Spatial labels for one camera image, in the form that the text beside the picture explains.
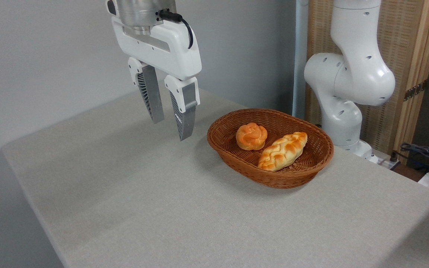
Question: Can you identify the blue grey cable bundle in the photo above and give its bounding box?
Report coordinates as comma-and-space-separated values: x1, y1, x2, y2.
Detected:
400, 142, 429, 176

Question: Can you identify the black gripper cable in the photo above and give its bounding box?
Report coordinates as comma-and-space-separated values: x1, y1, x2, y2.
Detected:
158, 10, 194, 50

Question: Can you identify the metal screen hinge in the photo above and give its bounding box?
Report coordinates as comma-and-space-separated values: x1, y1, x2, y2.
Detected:
403, 79, 429, 102

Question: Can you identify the long braided bread loaf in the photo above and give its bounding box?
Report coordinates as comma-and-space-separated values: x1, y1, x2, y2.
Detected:
257, 131, 308, 172

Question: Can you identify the grey fabric table cover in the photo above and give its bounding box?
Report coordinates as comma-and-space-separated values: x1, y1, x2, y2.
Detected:
0, 84, 429, 268

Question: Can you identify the brown oval wicker basket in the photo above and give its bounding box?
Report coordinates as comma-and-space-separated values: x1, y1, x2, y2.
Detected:
207, 108, 334, 189

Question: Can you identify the round knotted bread roll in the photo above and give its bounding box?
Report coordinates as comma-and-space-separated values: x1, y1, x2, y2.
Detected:
235, 122, 268, 151

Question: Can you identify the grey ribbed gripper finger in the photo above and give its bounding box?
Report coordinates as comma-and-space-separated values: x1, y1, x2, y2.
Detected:
163, 75, 201, 141
127, 57, 165, 124

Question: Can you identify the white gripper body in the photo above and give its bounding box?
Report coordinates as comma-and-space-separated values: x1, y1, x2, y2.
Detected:
111, 16, 203, 81

